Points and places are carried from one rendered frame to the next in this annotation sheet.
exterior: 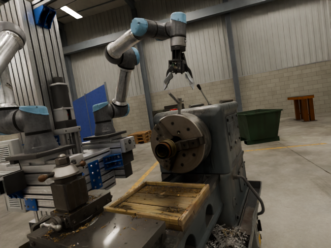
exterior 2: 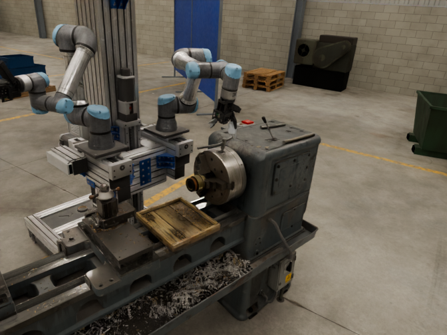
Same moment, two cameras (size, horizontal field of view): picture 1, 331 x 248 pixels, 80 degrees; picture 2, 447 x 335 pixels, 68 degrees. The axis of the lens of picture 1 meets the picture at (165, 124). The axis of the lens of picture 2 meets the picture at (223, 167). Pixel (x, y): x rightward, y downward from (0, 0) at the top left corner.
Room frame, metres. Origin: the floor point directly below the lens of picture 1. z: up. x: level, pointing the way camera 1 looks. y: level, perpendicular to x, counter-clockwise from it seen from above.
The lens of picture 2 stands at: (-0.53, -0.56, 1.92)
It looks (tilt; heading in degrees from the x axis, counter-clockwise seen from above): 25 degrees down; 16
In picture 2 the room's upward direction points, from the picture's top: 4 degrees clockwise
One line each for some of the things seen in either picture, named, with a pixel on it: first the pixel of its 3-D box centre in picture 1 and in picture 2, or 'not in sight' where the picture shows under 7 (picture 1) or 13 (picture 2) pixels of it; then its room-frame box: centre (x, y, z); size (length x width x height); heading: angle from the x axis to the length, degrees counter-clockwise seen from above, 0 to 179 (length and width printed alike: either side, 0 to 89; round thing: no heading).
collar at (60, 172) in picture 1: (64, 170); (105, 193); (0.58, 0.32, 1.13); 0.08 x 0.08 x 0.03
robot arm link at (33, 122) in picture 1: (34, 117); (98, 117); (1.00, 0.65, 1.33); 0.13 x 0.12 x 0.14; 89
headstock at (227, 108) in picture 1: (201, 133); (262, 161); (1.43, -0.25, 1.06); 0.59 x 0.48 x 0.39; 150
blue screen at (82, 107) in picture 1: (90, 124); (191, 43); (7.43, 2.77, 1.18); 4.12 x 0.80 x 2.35; 37
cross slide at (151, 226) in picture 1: (88, 233); (114, 233); (0.55, 0.27, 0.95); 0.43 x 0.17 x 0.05; 60
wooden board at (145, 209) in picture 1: (159, 200); (177, 221); (0.84, 0.08, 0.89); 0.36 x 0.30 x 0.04; 60
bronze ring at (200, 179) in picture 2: (166, 149); (196, 183); (0.95, 0.01, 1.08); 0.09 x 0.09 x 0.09; 60
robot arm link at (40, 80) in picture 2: not in sight; (35, 82); (0.74, 0.78, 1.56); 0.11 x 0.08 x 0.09; 179
